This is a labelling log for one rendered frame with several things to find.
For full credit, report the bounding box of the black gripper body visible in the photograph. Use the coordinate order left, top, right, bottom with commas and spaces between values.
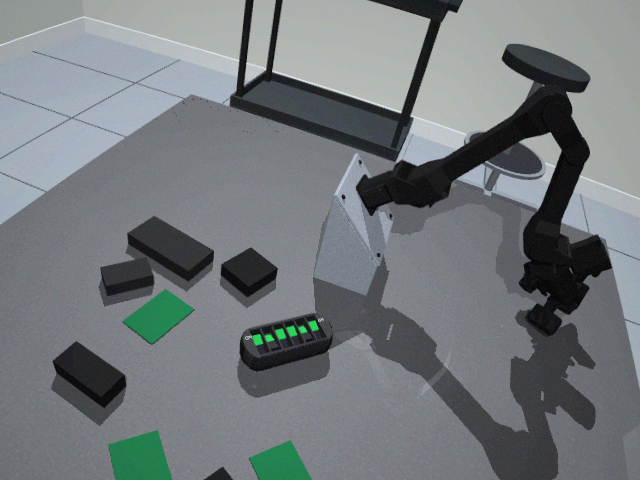
527, 272, 587, 336

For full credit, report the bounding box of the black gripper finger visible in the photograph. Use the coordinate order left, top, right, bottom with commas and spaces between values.
547, 295, 578, 314
573, 283, 589, 307

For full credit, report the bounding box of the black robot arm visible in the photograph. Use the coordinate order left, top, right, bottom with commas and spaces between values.
356, 84, 612, 297

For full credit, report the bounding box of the dark grey switch controller unit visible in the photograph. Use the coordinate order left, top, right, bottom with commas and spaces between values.
240, 313, 333, 371

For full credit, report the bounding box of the green rectangular block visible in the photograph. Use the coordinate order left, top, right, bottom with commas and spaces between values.
108, 430, 173, 480

